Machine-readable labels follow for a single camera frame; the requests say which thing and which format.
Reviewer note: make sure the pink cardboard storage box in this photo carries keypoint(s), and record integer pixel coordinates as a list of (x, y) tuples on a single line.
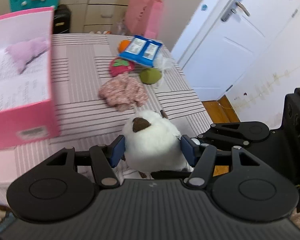
[(27, 106)]

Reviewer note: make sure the black suitcase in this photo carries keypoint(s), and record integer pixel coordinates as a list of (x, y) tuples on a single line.
[(62, 20)]

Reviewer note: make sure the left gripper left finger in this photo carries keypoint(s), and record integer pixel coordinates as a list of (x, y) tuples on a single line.
[(104, 159)]

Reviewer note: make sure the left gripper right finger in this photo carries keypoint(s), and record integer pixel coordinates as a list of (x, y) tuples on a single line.
[(202, 158)]

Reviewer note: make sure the orange plush ball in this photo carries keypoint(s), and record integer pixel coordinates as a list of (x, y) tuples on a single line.
[(123, 45)]

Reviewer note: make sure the silver door handle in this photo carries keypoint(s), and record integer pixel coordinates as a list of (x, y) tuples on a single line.
[(232, 9)]

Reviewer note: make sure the striped pink bed sheet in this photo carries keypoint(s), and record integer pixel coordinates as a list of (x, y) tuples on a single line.
[(80, 65)]

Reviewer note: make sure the pink floral fabric item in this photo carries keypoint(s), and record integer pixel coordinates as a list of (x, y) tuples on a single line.
[(123, 92)]

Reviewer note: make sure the blue snack packet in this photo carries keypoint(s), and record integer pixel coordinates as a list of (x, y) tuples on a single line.
[(142, 51)]

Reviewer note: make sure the white cat plush toy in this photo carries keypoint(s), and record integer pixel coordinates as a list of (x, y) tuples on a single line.
[(152, 144)]

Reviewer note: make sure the pink paper gift bag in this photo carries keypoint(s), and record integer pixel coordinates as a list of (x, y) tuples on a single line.
[(143, 17)]

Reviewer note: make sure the green plush ball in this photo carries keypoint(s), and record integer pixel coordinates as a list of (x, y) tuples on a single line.
[(150, 76)]

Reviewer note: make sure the white door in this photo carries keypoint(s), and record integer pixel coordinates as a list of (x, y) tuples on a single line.
[(213, 54)]

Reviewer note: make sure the white wardrobe cabinet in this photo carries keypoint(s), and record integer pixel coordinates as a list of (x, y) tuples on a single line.
[(95, 15)]

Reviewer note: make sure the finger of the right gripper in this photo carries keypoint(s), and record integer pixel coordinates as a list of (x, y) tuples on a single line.
[(235, 133)]

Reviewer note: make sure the purple plush toy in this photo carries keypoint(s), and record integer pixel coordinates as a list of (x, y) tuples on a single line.
[(25, 51)]

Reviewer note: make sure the red strawberry plush pouch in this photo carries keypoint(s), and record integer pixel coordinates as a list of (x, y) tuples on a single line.
[(119, 65)]

